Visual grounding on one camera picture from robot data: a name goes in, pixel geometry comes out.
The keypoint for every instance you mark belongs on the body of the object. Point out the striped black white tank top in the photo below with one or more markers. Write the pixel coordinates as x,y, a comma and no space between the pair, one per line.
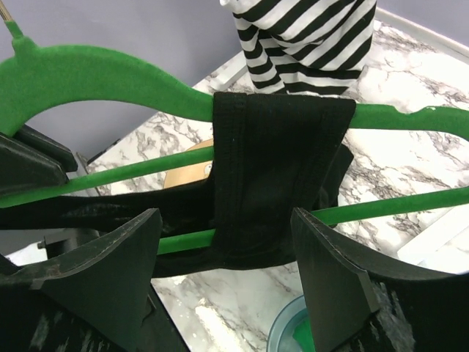
304,46

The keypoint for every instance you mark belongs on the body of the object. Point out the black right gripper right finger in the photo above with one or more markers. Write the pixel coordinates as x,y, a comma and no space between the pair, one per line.
359,299

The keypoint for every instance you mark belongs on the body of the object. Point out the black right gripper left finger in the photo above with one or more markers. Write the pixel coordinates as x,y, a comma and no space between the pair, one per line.
97,297

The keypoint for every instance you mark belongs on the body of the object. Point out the blue transparent container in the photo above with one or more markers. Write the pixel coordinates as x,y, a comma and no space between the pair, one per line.
280,337

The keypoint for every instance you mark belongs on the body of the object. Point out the beige bird painted plate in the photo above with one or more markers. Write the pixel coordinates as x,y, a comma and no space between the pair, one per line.
187,174

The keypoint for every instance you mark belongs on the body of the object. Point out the green tank top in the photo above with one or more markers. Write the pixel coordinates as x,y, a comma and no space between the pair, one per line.
303,336

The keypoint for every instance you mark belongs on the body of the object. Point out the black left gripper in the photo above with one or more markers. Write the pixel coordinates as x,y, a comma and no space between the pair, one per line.
29,161

